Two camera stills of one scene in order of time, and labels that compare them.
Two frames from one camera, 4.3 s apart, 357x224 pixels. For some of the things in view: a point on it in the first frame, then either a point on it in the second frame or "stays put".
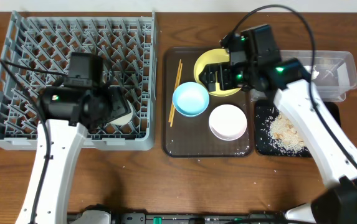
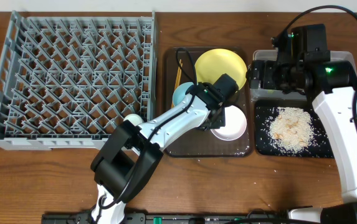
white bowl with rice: (228, 122) stays put
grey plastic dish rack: (35, 55) stays put
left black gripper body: (116, 104) to (217, 119)
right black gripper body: (230, 78) to (270, 75)
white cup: (124, 120) to (134, 119)
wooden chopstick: (174, 89) stays put
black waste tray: (265, 112) stays put
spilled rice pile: (286, 135) stays put
